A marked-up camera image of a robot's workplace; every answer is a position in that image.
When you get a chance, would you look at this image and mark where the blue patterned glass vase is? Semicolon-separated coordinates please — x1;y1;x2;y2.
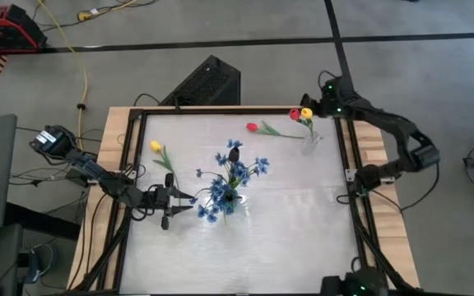
219;187;244;215

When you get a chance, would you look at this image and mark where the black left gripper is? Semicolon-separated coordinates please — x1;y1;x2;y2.
144;172;195;231

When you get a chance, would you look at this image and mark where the blue artificial flower bunch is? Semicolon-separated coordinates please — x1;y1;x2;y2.
189;168;242;225
214;138;271;188

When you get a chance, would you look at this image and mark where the red and black equipment box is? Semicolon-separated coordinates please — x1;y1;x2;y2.
0;3;49;54

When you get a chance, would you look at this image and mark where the yellow cable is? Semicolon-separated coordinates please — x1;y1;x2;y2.
35;0;158;151

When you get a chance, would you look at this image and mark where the light wooden table board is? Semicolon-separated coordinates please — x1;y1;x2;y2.
67;105;421;291

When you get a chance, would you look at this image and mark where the clear patterned glass vase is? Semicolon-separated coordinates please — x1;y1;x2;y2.
300;130;323;156

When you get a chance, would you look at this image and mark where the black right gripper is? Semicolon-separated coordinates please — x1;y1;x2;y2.
300;90;346;121

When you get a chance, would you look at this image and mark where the black looped cable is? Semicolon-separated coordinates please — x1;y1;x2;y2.
132;92;162;109

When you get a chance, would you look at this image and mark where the yellow artificial tulip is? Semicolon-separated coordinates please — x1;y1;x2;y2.
150;140;176;176
300;107;316;143

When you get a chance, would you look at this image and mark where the black artificial tulip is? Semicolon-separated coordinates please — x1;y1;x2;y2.
226;146;241;194

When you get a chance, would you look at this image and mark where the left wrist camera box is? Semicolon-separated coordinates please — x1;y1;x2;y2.
153;185;170;209

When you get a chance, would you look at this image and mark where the black aluminium table frame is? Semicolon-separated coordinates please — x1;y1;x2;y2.
70;105;417;296

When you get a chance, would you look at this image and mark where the black computer tower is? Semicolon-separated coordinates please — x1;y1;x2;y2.
158;54;242;107

